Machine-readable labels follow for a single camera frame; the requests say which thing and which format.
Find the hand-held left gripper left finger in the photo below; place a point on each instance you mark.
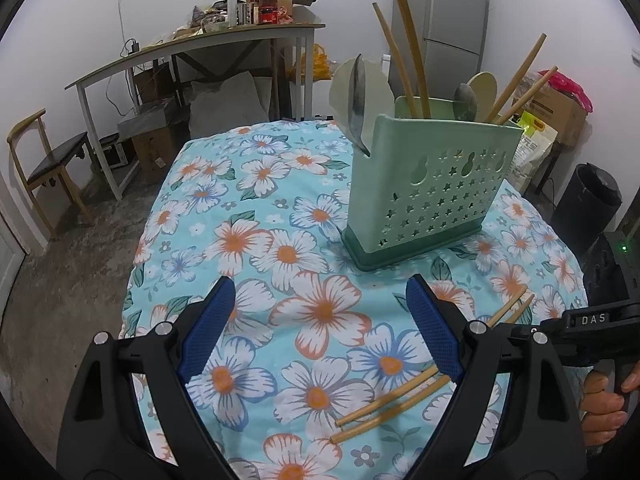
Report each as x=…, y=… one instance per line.
x=207, y=330

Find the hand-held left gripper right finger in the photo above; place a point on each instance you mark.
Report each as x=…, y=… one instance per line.
x=432, y=325

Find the bamboo chopstick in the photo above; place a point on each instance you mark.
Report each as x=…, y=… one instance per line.
x=506, y=307
x=387, y=396
x=530, y=92
x=392, y=57
x=521, y=308
x=517, y=77
x=395, y=416
x=414, y=50

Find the green plastic utensil holder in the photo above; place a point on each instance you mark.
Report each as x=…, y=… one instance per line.
x=385, y=135

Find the beige spoon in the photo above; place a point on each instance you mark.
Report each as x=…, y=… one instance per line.
x=485, y=90

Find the large white spoon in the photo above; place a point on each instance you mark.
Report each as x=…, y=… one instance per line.
x=342, y=90

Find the person's right hand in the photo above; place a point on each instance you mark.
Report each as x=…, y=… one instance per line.
x=602, y=417

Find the black trash bin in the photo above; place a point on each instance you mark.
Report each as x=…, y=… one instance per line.
x=590, y=205

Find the floral blue blanket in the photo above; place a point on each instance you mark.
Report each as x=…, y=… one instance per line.
x=310, y=240

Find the white printed sack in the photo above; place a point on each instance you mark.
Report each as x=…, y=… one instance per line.
x=532, y=160

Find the large cardboard box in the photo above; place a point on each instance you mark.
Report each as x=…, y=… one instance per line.
x=560, y=115

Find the yellow green printed bag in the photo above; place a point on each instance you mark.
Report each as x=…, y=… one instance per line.
x=532, y=125

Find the pink plastic bag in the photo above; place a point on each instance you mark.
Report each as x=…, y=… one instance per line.
x=572, y=90

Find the black metal-edged case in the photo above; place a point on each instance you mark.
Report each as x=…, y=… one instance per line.
x=116, y=152

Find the white door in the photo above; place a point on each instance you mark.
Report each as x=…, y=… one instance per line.
x=10, y=260

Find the grey sack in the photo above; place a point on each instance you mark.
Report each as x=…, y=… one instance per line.
x=225, y=105

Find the wooden chair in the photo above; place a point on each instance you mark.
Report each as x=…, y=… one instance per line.
x=55, y=155

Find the grey desk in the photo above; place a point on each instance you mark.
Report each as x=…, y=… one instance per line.
x=200, y=42

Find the yellow plastic bag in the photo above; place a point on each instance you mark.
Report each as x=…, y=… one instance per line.
x=315, y=62

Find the grey refrigerator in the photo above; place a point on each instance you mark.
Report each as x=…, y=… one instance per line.
x=450, y=10

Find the pile of food packages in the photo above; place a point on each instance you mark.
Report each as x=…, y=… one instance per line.
x=220, y=15

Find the red plastic bottle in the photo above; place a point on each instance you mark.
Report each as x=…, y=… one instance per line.
x=268, y=7

